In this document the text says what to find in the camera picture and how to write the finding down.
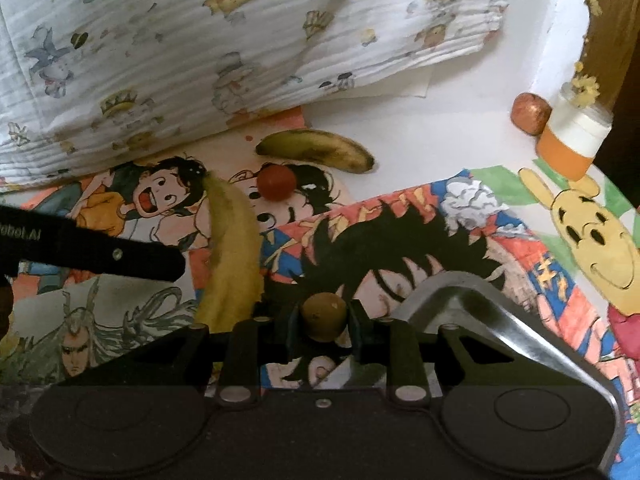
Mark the orange white flower jar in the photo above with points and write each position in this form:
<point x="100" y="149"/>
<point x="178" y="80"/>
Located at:
<point x="573" y="134"/>

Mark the brown kiwi fruit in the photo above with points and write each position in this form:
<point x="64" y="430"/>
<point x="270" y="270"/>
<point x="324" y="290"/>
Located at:
<point x="325" y="315"/>

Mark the small dark spotted banana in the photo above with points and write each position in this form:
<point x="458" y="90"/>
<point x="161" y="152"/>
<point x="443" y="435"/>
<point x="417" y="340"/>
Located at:
<point x="322" y="147"/>

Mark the metal tray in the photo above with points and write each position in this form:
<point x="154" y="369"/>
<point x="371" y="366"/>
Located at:
<point x="510" y="400"/>

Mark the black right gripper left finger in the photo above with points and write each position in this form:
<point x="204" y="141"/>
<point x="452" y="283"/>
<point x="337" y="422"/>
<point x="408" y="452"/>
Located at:
<point x="250" y="346"/>

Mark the brown wooden post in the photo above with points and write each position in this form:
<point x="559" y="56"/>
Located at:
<point x="610" y="45"/>

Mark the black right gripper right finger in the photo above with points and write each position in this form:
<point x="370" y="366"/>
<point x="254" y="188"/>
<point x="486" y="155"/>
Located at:
<point x="394" y="345"/>

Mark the colourful cartoon drawing mat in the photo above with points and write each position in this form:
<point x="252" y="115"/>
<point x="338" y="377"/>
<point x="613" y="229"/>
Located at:
<point x="481" y="221"/>

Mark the white cartoon printed cloth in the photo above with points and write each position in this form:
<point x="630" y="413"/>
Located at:
<point x="89" y="84"/>

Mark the red cherry tomato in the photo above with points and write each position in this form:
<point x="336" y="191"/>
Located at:
<point x="276" y="183"/>

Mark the large yellow stickered banana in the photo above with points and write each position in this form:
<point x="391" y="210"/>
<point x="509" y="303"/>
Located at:
<point x="235" y="283"/>

